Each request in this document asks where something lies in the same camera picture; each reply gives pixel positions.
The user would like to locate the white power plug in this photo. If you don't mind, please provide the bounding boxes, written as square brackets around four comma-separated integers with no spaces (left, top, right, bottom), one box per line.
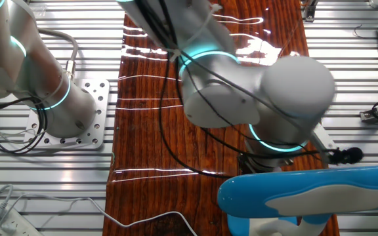
[0,203,18,227]

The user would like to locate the white power strip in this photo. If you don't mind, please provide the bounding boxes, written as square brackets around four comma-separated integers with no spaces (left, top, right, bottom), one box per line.
[0,208,44,236]

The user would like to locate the blue and white desk lamp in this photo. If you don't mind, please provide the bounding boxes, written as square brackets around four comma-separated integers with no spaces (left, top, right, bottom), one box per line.
[217,164,378,236]

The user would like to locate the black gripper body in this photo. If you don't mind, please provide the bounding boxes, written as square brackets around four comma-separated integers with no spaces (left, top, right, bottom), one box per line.
[238,153,274,175]

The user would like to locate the thin white lamp cable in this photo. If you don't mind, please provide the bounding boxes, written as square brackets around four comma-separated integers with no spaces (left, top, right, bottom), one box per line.
[0,193,199,236]

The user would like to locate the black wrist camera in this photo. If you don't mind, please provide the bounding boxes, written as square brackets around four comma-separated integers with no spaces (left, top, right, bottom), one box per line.
[328,146,364,166]

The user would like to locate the metal camera stand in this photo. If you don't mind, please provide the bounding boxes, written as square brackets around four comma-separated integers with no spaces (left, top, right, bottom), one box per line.
[301,0,320,23]

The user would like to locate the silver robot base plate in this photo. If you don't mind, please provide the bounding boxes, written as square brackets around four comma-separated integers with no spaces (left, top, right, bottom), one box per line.
[23,78,110,151]

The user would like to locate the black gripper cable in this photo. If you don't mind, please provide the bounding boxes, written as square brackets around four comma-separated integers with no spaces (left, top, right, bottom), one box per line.
[157,0,242,180]

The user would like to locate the white cable tie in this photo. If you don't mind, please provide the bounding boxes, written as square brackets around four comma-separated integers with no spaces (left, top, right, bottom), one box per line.
[169,3,224,62]

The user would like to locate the wood grain table mat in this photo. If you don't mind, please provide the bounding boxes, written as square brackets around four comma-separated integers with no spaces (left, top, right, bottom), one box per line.
[102,0,341,236]

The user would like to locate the grey robot cable with connector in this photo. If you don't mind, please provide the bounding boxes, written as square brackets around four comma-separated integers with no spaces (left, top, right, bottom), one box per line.
[36,28,79,81]

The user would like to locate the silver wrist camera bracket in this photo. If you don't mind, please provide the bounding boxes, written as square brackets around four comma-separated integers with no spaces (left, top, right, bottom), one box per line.
[310,123,339,165]

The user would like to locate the black cable bundle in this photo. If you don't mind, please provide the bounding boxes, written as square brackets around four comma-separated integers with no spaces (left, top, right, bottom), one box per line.
[0,94,51,154]

